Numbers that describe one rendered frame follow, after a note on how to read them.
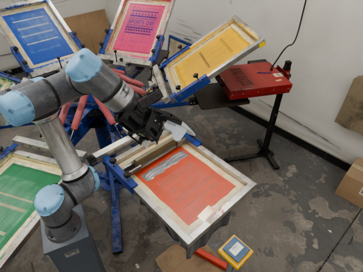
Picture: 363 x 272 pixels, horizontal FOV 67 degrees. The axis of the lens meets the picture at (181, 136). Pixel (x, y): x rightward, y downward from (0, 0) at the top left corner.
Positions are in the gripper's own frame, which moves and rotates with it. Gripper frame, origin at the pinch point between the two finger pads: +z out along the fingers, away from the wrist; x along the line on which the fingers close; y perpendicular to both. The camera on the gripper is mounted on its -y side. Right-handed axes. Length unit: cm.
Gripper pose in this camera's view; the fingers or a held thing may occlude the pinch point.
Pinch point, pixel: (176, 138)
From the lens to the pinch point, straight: 81.3
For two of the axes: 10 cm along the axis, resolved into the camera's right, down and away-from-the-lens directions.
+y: -2.4, 8.1, -5.3
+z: 6.0, 5.5, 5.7
